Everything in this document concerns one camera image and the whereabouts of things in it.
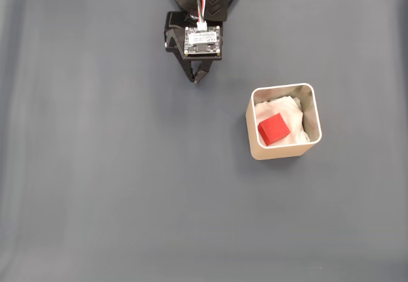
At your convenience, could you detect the beige square box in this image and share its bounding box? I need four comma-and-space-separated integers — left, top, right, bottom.
245, 82, 323, 162

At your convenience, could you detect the camera circuit board on mount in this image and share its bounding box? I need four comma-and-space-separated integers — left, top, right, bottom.
183, 24, 223, 61

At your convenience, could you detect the red cube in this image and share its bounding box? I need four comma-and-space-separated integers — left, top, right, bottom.
257, 112, 292, 147

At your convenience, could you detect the multicoloured camera cable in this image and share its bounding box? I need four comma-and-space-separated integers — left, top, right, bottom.
194, 0, 211, 31

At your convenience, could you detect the white crumpled tissue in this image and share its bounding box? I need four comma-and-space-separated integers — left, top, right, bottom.
254, 94, 311, 148

